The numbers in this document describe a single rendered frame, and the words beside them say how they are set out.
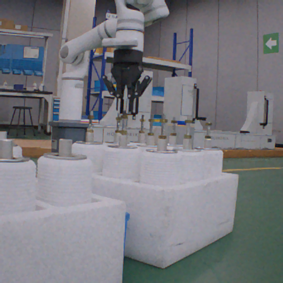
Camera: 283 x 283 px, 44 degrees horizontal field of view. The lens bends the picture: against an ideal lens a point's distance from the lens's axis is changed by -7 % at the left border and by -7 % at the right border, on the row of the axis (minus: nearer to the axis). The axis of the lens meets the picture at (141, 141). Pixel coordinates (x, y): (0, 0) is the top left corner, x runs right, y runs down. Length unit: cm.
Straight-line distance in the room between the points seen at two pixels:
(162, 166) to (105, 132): 238
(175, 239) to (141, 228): 8
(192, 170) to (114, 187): 20
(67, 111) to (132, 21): 64
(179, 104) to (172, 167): 287
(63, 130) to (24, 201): 93
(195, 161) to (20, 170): 52
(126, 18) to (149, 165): 37
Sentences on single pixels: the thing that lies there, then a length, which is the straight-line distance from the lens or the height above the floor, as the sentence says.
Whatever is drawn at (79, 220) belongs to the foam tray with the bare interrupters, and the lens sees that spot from 57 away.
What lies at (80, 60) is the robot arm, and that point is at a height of 55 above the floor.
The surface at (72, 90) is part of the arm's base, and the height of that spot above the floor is 43.
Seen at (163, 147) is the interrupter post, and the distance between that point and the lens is 85.
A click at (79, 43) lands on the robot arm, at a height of 61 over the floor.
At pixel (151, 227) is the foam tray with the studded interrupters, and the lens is 81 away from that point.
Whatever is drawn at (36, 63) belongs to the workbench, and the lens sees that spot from 712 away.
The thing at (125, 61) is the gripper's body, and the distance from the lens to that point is 91.
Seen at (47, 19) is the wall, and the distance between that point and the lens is 990.
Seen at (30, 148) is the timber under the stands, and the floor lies 7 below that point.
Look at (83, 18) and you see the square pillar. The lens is 776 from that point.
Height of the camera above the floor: 32
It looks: 3 degrees down
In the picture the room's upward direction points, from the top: 3 degrees clockwise
